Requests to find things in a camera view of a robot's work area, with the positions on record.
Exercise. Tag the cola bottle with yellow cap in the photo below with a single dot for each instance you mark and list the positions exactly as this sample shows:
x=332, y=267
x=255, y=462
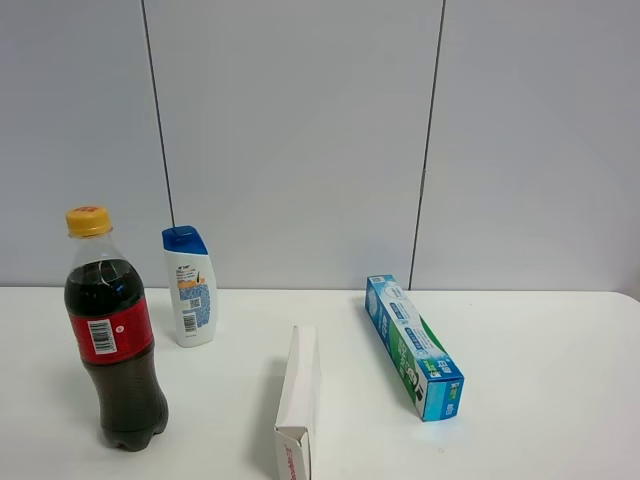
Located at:
x=105, y=300

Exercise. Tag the white shampoo bottle blue cap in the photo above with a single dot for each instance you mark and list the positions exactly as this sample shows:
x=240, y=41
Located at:
x=192, y=285

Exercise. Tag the blue green toothpaste box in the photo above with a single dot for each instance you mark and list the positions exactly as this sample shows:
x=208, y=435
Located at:
x=430, y=376

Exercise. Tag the white cardboard box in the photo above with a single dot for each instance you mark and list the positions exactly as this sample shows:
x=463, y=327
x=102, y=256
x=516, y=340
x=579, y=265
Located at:
x=295, y=425

